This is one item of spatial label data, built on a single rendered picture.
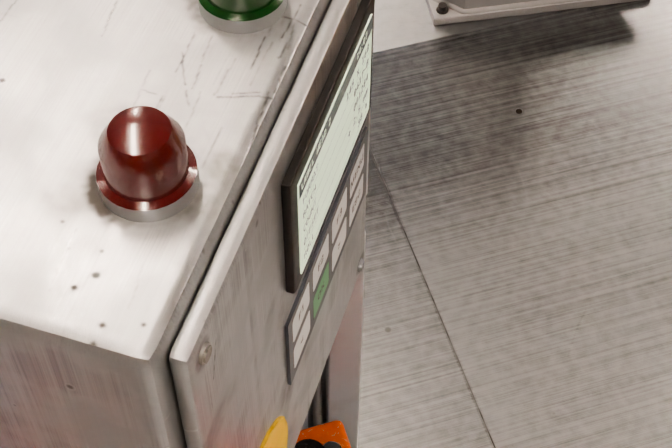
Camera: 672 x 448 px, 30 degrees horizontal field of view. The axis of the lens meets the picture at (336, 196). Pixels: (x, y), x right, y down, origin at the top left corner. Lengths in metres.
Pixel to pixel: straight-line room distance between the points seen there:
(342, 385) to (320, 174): 0.26
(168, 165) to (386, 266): 0.79
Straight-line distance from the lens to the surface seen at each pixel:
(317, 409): 0.65
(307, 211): 0.37
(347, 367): 0.61
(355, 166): 0.45
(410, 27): 1.27
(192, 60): 0.36
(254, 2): 0.36
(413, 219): 1.12
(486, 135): 1.19
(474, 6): 1.28
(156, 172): 0.31
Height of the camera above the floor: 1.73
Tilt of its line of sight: 53 degrees down
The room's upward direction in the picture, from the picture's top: straight up
